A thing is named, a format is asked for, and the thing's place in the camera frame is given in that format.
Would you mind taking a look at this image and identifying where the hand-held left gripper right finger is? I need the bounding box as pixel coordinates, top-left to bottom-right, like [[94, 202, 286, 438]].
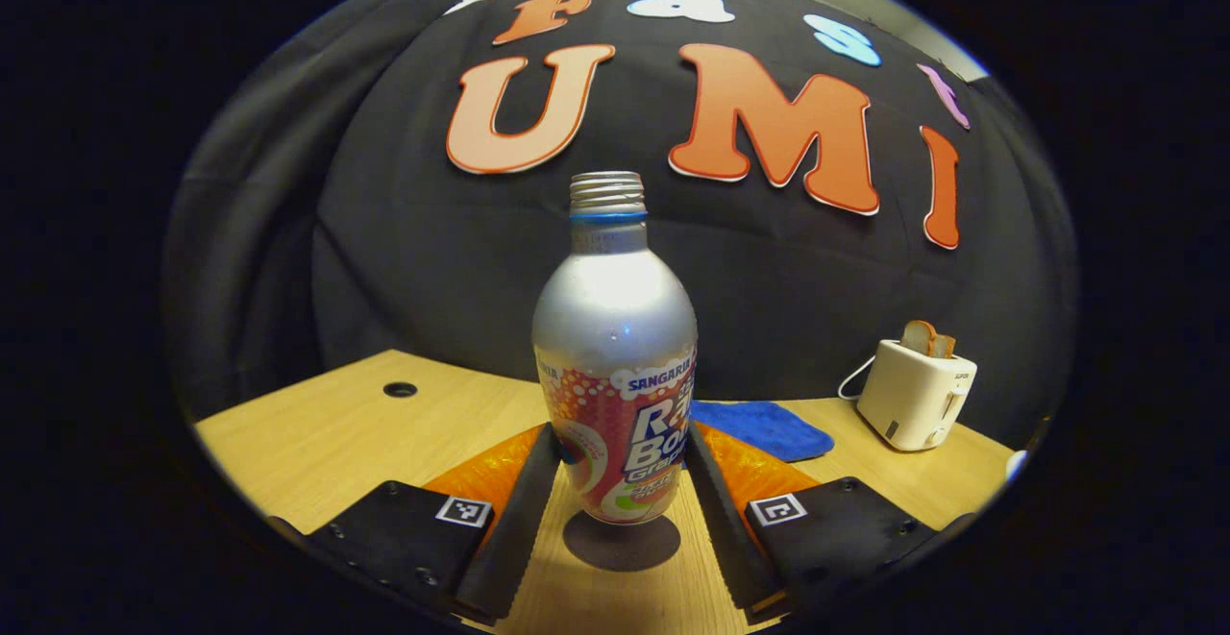
[[680, 422, 976, 622]]

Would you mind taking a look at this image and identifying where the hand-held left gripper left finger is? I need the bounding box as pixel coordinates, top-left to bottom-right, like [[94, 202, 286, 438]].
[[269, 424, 563, 626]]

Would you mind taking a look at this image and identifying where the silver water bottle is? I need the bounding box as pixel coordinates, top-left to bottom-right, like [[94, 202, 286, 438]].
[[531, 171, 700, 526]]

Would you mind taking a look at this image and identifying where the blue towel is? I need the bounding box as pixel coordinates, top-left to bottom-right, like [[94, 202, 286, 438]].
[[690, 400, 836, 464]]

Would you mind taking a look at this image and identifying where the white toaster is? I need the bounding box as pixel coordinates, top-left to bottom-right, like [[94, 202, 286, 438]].
[[855, 339, 979, 452]]

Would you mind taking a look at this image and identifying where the white toaster cable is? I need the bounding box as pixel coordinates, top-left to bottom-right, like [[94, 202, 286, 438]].
[[837, 354, 880, 402]]

